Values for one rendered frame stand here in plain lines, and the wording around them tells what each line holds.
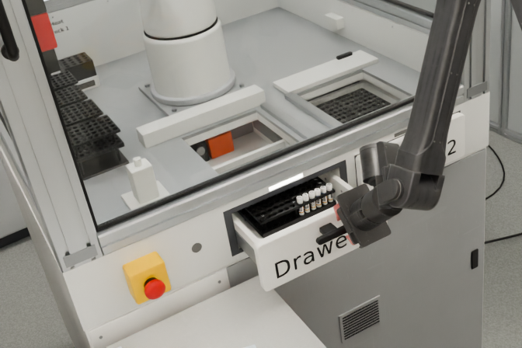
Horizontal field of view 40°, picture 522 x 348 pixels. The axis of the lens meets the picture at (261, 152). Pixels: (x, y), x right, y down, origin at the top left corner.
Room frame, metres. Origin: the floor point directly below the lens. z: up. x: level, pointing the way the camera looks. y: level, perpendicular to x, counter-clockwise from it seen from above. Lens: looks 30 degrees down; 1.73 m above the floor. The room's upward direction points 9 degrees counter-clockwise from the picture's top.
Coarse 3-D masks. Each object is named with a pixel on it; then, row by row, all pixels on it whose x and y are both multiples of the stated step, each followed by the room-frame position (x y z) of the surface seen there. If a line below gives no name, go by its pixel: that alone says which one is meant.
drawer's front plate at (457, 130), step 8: (456, 120) 1.38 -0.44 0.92; (464, 120) 1.39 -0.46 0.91; (456, 128) 1.38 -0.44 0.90; (464, 128) 1.39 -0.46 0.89; (448, 136) 1.37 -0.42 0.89; (456, 136) 1.38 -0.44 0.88; (464, 136) 1.39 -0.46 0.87; (400, 144) 1.32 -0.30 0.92; (448, 144) 1.37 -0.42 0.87; (456, 144) 1.38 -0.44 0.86; (464, 144) 1.39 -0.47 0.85; (448, 152) 1.37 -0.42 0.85; (456, 152) 1.38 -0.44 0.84; (464, 152) 1.39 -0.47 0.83; (448, 160) 1.37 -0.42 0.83; (360, 168) 1.28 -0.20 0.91; (360, 176) 1.28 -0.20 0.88; (360, 184) 1.28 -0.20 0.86; (368, 184) 1.28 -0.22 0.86
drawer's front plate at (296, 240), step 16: (304, 224) 1.08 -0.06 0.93; (320, 224) 1.09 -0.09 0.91; (336, 224) 1.11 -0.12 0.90; (272, 240) 1.05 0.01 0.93; (288, 240) 1.06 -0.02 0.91; (304, 240) 1.08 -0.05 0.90; (256, 256) 1.05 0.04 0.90; (272, 256) 1.05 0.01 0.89; (288, 256) 1.06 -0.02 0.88; (304, 256) 1.08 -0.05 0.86; (320, 256) 1.09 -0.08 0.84; (336, 256) 1.10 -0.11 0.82; (272, 272) 1.05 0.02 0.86; (288, 272) 1.06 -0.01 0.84; (304, 272) 1.07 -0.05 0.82; (272, 288) 1.04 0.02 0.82
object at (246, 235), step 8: (320, 176) 1.32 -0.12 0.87; (328, 176) 1.29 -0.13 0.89; (336, 176) 1.28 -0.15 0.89; (336, 184) 1.26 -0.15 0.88; (344, 184) 1.24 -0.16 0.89; (336, 192) 1.27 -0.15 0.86; (336, 200) 1.27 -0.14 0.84; (232, 216) 1.20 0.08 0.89; (240, 216) 1.27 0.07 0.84; (240, 224) 1.16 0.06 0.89; (248, 224) 1.24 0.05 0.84; (240, 232) 1.16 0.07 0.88; (248, 232) 1.13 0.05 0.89; (256, 232) 1.21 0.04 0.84; (240, 240) 1.16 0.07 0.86; (248, 240) 1.12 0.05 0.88; (256, 240) 1.10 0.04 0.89; (248, 248) 1.12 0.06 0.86; (256, 264) 1.10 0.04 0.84
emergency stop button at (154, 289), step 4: (152, 280) 1.03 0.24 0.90; (156, 280) 1.03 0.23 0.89; (160, 280) 1.04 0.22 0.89; (148, 284) 1.03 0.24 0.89; (152, 284) 1.03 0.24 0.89; (156, 284) 1.03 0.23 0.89; (160, 284) 1.03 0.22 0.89; (164, 284) 1.04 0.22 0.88; (144, 288) 1.03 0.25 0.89; (148, 288) 1.02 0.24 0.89; (152, 288) 1.02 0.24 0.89; (156, 288) 1.02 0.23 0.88; (160, 288) 1.03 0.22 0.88; (164, 288) 1.03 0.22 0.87; (144, 292) 1.02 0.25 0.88; (148, 292) 1.02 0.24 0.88; (152, 292) 1.02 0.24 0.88; (156, 292) 1.02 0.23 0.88; (160, 292) 1.03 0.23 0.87; (164, 292) 1.04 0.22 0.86; (148, 296) 1.02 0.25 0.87; (152, 296) 1.02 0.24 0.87; (156, 296) 1.02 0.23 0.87; (160, 296) 1.03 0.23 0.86
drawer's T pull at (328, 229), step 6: (324, 228) 1.08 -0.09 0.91; (330, 228) 1.08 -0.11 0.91; (336, 228) 1.08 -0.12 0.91; (342, 228) 1.07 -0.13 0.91; (324, 234) 1.07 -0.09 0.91; (330, 234) 1.06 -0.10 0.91; (336, 234) 1.06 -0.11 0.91; (342, 234) 1.07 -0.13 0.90; (318, 240) 1.05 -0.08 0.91; (324, 240) 1.05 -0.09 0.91; (330, 240) 1.06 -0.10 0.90
